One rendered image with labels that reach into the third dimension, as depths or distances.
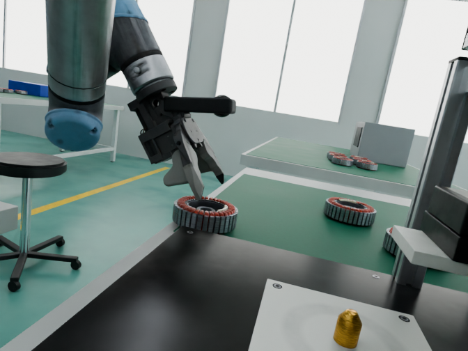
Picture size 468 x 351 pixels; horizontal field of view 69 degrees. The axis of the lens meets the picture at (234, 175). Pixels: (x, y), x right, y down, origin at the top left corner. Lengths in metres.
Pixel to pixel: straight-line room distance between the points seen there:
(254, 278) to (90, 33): 0.34
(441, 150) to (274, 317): 0.28
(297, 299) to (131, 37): 0.46
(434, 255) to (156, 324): 0.22
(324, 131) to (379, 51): 1.19
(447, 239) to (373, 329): 0.12
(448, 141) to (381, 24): 4.51
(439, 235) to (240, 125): 4.60
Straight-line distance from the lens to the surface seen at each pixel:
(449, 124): 0.47
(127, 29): 0.61
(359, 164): 1.96
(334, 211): 0.78
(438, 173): 0.48
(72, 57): 0.48
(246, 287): 0.39
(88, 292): 0.40
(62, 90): 0.52
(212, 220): 0.55
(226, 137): 4.89
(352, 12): 4.96
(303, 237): 0.63
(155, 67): 0.59
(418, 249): 0.27
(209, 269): 0.41
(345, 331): 0.31
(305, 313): 0.34
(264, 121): 4.79
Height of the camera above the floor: 0.95
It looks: 11 degrees down
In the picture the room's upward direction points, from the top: 9 degrees clockwise
